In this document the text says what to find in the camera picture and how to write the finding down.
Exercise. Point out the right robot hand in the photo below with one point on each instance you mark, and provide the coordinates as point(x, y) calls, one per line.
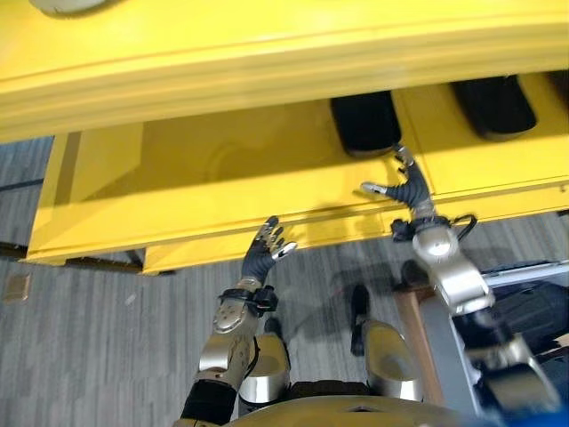
point(411, 184)

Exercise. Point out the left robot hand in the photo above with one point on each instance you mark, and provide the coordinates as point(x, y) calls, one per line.
point(259, 258)

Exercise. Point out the wooden table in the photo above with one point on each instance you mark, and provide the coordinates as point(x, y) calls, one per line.
point(415, 329)

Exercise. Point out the beige object on shelf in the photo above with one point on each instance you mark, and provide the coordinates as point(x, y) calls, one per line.
point(71, 5)

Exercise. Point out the silver left robot leg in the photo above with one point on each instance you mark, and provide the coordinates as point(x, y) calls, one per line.
point(266, 362)

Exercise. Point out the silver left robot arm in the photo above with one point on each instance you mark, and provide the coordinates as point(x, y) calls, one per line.
point(226, 342)

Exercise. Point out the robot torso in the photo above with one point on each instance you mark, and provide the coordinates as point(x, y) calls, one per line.
point(342, 409)

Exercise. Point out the yellow metal shelf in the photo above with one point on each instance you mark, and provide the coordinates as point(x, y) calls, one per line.
point(266, 111)

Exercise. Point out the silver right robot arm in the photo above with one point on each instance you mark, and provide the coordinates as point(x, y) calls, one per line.
point(471, 298)

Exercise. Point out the black sole-shaped part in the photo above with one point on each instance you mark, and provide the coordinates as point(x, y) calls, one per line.
point(529, 311)
point(495, 107)
point(365, 122)

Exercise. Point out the brass floor socket plate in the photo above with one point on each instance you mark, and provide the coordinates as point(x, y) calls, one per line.
point(16, 288)

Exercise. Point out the grey plastic box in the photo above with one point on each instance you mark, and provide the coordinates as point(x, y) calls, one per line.
point(511, 311)

